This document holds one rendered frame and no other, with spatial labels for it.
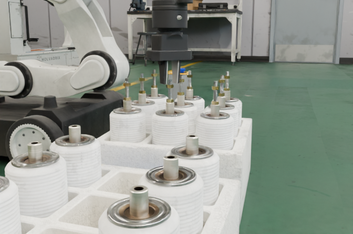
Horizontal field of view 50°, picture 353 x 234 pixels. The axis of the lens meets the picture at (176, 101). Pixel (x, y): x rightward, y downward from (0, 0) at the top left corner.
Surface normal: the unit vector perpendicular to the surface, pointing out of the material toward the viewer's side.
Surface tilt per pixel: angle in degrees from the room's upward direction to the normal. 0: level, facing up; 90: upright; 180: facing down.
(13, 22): 90
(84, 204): 90
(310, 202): 0
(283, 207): 0
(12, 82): 90
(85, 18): 114
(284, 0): 90
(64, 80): 101
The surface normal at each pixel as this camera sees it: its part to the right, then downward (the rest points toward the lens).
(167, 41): 0.54, 0.15
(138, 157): -0.25, 0.18
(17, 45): 0.96, 0.05
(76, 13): -0.14, 0.56
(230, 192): 0.00, -0.98
